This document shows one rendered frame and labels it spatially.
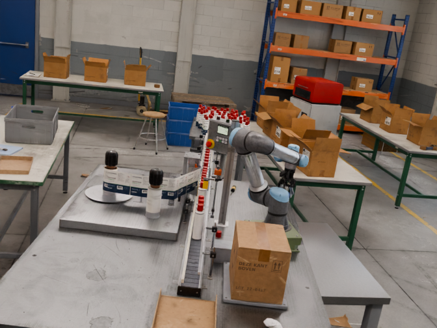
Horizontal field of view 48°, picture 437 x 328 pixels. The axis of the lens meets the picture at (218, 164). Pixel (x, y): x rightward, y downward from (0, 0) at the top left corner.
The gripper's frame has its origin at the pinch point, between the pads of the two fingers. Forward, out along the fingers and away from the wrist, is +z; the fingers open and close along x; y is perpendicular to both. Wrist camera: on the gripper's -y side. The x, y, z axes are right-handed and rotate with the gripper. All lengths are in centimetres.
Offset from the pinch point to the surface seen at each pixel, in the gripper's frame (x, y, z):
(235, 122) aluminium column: -42, 13, -49
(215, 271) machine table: -55, 72, 17
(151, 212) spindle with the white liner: -87, 20, 8
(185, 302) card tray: -73, 100, 17
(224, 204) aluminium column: -42.4, 13.0, 3.5
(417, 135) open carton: 264, -278, 9
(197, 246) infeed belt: -63, 54, 12
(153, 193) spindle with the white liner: -87, 20, -4
